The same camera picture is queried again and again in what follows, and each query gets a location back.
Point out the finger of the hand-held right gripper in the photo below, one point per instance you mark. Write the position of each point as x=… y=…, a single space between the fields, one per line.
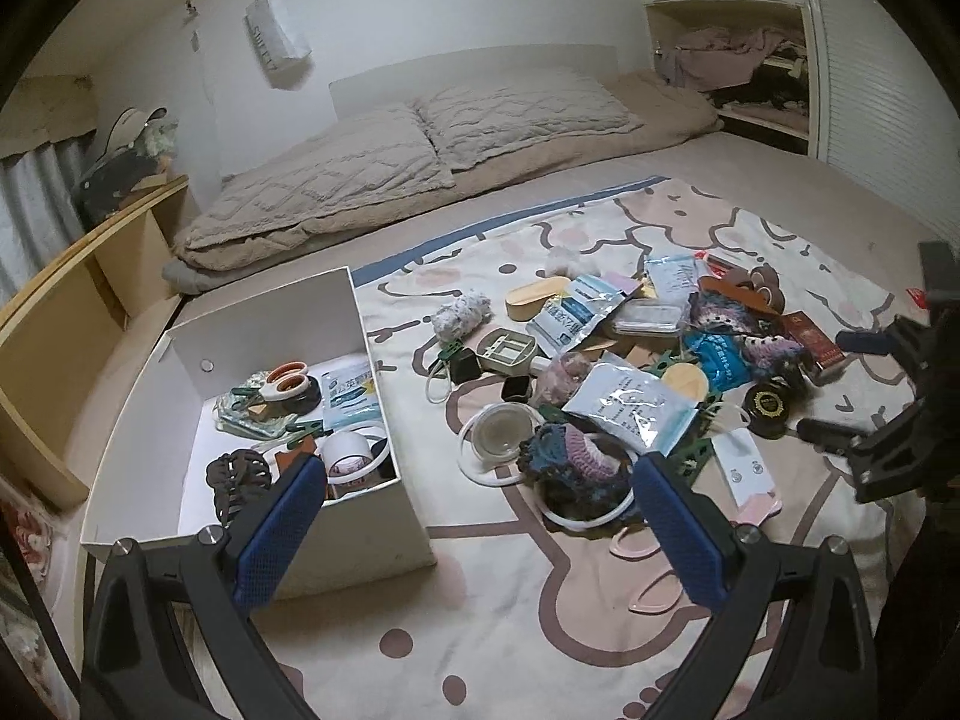
x=862 y=341
x=892 y=450

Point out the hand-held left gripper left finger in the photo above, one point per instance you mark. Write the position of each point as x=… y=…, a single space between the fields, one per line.
x=281 y=532

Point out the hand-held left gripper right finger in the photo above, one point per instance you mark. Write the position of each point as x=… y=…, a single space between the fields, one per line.
x=679 y=532

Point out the pink scissors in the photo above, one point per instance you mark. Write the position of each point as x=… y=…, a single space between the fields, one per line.
x=628 y=544

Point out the white storage box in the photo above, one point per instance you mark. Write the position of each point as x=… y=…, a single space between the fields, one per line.
x=375 y=532

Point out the black round tin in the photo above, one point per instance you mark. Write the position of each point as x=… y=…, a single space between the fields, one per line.
x=769 y=409

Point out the clear face mask packet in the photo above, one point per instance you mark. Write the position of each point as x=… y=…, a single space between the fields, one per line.
x=622 y=405
x=352 y=397

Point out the small red item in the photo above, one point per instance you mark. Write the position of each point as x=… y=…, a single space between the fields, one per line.
x=916 y=297

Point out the red box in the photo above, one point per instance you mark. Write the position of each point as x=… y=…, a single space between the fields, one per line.
x=814 y=345

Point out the dark hair claw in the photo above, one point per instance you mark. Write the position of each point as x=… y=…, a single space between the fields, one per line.
x=240 y=480

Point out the small clear packet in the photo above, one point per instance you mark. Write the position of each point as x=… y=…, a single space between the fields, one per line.
x=739 y=465

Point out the purple crocheted piece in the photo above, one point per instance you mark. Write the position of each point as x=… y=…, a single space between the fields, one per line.
x=772 y=352
x=720 y=311

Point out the white tape roll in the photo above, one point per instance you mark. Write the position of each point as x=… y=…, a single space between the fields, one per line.
x=334 y=457

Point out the white plastic hoop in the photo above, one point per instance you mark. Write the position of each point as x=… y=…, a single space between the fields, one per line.
x=577 y=523

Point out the brown tape roll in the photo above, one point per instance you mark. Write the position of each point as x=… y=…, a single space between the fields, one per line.
x=744 y=277
x=769 y=289

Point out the clear plastic packet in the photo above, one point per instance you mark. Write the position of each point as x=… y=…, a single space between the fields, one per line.
x=247 y=424

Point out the multicolour crocheted piece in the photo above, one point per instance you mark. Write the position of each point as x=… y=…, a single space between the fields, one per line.
x=577 y=457

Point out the black tape roll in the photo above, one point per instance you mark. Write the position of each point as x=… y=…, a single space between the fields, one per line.
x=309 y=403

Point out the teal packet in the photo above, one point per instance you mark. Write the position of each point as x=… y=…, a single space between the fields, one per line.
x=716 y=360

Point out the round wooden lid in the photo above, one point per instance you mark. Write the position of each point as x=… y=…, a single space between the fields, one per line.
x=686 y=381

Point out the red and white packet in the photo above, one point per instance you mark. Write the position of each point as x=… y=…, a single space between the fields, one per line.
x=712 y=261

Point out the beige bed mattress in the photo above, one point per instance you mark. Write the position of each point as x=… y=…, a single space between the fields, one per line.
x=787 y=187

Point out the flat wooden piece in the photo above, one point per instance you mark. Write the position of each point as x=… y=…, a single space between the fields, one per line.
x=637 y=354

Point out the white louvered door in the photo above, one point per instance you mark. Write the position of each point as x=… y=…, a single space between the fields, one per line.
x=877 y=90

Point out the white printed packet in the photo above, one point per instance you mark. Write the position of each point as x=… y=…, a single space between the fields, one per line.
x=670 y=277

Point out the clear round container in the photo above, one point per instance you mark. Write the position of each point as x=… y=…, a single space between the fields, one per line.
x=502 y=431

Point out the printed cartoon blanket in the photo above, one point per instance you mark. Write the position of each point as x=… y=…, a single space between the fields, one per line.
x=487 y=615

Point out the clear plastic container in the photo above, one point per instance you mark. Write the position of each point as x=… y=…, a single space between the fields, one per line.
x=649 y=317

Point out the small black box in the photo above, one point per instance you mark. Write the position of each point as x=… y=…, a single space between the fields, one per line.
x=465 y=367
x=516 y=388

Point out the pale green soap dish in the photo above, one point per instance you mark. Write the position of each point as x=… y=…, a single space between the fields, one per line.
x=525 y=349

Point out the pink note pad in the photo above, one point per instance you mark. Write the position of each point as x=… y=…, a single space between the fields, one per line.
x=628 y=286

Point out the blue and white packet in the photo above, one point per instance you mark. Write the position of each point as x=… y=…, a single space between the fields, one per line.
x=570 y=315

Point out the framed doll display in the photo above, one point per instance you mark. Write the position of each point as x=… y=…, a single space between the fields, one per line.
x=19 y=540

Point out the oval wooden box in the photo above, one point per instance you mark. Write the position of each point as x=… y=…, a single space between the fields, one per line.
x=529 y=300

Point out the patterned cloth roll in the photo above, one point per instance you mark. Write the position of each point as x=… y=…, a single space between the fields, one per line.
x=459 y=319

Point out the white tissue wad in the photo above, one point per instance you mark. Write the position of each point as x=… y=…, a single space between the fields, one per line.
x=566 y=261

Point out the beige folded duvet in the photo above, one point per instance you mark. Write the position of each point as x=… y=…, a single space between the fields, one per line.
x=675 y=112

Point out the wooden shelf unit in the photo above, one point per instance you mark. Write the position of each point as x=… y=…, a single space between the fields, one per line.
x=45 y=345

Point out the pile of clothes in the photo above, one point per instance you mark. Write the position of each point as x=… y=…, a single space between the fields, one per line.
x=712 y=52

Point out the closet shelf niche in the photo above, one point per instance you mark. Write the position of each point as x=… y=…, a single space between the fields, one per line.
x=720 y=15

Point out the beige quilted pillow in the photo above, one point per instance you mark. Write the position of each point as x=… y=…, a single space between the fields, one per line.
x=322 y=172
x=525 y=112

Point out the black bag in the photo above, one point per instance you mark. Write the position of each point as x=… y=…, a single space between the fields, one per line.
x=112 y=184

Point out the grey curtain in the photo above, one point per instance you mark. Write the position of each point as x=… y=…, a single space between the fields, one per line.
x=37 y=210

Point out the pale flower bunch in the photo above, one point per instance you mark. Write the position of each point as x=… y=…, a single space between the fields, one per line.
x=159 y=139

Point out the white hat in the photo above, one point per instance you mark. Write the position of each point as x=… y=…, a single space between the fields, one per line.
x=124 y=127

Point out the beige curtain valance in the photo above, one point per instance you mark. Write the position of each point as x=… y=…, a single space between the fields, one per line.
x=52 y=109

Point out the white hanging bag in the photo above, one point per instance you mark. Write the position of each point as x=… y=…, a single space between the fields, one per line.
x=274 y=37

